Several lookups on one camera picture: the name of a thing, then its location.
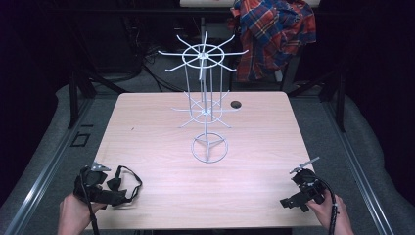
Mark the red blue plaid shirt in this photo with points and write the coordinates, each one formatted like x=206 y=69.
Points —
x=274 y=32

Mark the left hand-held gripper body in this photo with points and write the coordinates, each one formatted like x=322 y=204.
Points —
x=93 y=179

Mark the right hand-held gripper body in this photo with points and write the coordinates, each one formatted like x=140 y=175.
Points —
x=310 y=186

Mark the person's right hand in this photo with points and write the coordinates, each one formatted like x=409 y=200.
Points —
x=331 y=217

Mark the aluminium floor rail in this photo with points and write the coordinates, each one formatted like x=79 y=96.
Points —
x=357 y=169
x=45 y=176

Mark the person's left hand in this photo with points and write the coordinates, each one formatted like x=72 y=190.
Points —
x=73 y=215

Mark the black metal stand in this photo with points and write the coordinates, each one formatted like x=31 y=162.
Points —
x=80 y=94
x=336 y=94

